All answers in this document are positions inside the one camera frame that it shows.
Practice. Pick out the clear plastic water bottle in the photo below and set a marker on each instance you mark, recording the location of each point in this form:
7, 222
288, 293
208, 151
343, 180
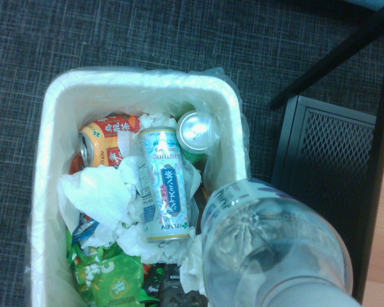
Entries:
275, 249

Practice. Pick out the white plastic trash bin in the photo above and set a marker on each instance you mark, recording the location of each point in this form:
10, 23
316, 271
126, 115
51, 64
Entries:
48, 192

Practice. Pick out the green can silver lid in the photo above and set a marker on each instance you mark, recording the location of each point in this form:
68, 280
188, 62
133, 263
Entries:
195, 131

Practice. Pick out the white jasmine tea can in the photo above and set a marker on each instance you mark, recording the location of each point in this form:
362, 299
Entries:
163, 185

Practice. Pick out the crumpled white tissue paper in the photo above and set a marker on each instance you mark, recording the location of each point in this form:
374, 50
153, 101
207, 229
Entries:
156, 120
192, 265
99, 192

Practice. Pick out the orange oolong tea can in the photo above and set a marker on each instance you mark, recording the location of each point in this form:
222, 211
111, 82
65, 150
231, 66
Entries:
99, 140

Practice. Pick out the red packaging piece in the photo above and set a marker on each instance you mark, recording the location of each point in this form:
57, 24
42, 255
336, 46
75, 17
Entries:
75, 164

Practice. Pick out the crushed blue can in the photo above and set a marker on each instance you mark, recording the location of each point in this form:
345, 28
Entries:
84, 225

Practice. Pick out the black snack wrapper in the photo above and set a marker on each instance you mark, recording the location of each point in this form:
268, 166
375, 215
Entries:
172, 288

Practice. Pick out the green snack wrapper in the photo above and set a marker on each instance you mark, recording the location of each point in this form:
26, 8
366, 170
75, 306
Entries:
108, 278

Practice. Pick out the wooden coffee table black frame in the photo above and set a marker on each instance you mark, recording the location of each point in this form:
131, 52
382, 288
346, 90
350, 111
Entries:
332, 153

